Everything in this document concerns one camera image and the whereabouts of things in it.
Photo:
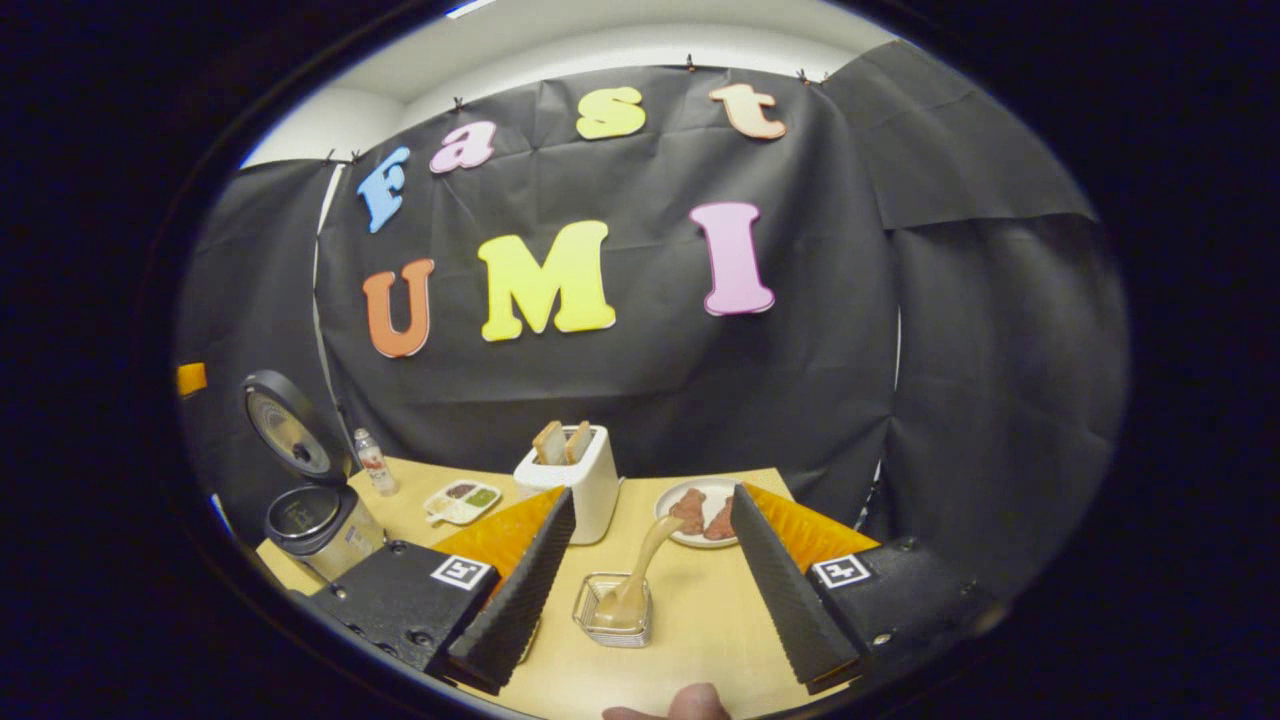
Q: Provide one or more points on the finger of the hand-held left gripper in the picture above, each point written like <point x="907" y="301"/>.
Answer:
<point x="191" y="379"/>

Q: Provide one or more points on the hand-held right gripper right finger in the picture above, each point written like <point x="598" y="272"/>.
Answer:
<point x="785" y="600"/>

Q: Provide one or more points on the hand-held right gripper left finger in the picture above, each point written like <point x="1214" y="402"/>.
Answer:
<point x="515" y="600"/>

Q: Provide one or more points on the wooden spoon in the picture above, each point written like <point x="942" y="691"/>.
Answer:
<point x="625" y="605"/>

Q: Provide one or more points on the black rice cooker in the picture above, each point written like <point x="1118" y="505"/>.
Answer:
<point x="305" y="525"/>

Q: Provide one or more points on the brown meat slice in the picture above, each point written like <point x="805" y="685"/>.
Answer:
<point x="720" y="522"/>
<point x="688" y="510"/>

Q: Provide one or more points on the white divided sauce dish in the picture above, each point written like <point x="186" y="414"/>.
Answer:
<point x="462" y="503"/>

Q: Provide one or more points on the white toaster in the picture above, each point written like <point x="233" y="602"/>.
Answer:
<point x="585" y="495"/>

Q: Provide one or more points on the white round plate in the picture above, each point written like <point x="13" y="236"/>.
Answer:
<point x="715" y="490"/>

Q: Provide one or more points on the toast slice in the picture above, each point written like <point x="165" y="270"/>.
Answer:
<point x="578" y="442"/>
<point x="550" y="443"/>

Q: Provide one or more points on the small clear bottle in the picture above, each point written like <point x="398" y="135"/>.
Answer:
<point x="376" y="465"/>

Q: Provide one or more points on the black backdrop cloth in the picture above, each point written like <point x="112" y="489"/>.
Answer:
<point x="700" y="400"/>

